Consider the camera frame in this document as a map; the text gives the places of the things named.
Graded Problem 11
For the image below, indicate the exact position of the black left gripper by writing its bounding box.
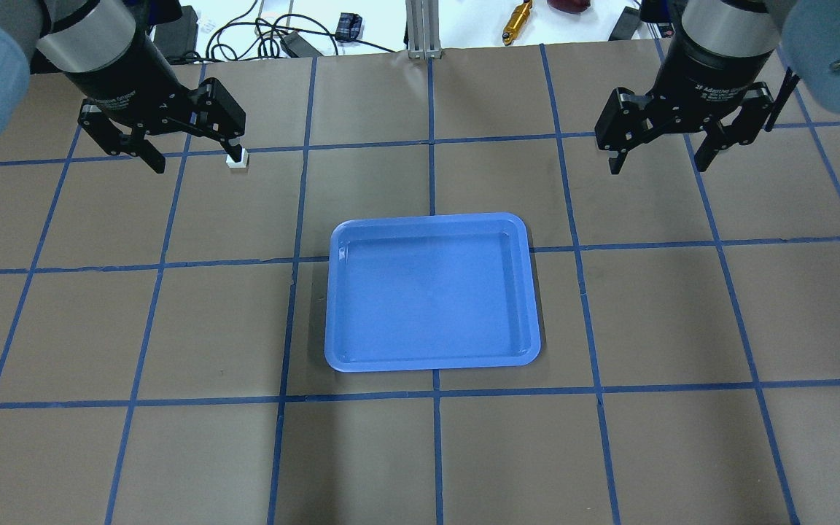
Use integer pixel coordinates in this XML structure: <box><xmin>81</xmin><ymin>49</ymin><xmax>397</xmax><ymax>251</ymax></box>
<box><xmin>66</xmin><ymin>33</ymin><xmax>246</xmax><ymax>174</ymax></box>

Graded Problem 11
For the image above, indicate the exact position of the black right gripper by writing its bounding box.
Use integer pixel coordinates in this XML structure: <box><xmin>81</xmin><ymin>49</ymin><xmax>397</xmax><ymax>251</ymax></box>
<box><xmin>594</xmin><ymin>26</ymin><xmax>774</xmax><ymax>175</ymax></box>

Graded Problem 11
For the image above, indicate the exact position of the white block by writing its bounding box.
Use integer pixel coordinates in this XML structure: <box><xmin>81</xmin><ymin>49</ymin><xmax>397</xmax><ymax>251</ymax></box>
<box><xmin>225</xmin><ymin>147</ymin><xmax>250</xmax><ymax>171</ymax></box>

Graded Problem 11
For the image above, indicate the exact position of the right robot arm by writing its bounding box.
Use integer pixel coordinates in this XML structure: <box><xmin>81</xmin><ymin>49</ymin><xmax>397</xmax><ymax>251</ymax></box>
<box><xmin>594</xmin><ymin>1</ymin><xmax>840</xmax><ymax>175</ymax></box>

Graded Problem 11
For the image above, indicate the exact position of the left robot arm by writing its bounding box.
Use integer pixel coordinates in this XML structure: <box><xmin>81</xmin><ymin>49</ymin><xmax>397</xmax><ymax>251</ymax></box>
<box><xmin>0</xmin><ymin>1</ymin><xmax>248</xmax><ymax>174</ymax></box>

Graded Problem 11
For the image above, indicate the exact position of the blue plastic tray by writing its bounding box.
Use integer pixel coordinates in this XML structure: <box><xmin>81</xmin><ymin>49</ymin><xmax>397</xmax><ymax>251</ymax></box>
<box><xmin>324</xmin><ymin>212</ymin><xmax>543</xmax><ymax>373</ymax></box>

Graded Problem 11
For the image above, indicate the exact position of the black flat device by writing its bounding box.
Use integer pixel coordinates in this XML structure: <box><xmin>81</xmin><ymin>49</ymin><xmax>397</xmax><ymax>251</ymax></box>
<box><xmin>152</xmin><ymin>4</ymin><xmax>199</xmax><ymax>63</ymax></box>

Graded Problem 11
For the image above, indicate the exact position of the black device right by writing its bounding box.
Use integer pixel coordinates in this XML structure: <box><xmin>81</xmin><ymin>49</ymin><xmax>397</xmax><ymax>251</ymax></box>
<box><xmin>609</xmin><ymin>6</ymin><xmax>641</xmax><ymax>41</ymax></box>

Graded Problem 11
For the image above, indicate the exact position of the black power adapter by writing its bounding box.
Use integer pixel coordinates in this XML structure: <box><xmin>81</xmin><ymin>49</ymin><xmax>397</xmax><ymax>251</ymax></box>
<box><xmin>278</xmin><ymin>32</ymin><xmax>323</xmax><ymax>58</ymax></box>

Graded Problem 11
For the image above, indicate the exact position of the dark red object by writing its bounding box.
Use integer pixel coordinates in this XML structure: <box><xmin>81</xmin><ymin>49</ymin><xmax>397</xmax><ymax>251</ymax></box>
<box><xmin>547</xmin><ymin>0</ymin><xmax>592</xmax><ymax>15</ymax></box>

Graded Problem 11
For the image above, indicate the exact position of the small black box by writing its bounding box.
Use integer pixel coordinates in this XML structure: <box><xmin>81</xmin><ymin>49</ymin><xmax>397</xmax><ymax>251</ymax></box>
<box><xmin>334</xmin><ymin>11</ymin><xmax>363</xmax><ymax>43</ymax></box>

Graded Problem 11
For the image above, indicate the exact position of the black cable bundle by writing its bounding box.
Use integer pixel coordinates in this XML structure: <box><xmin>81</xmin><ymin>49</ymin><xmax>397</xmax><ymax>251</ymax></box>
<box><xmin>205</xmin><ymin>0</ymin><xmax>399</xmax><ymax>63</ymax></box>

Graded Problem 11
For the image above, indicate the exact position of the aluminium extrusion post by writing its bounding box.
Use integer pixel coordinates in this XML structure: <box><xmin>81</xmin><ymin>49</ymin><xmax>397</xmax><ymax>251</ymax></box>
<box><xmin>405</xmin><ymin>0</ymin><xmax>443</xmax><ymax>60</ymax></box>

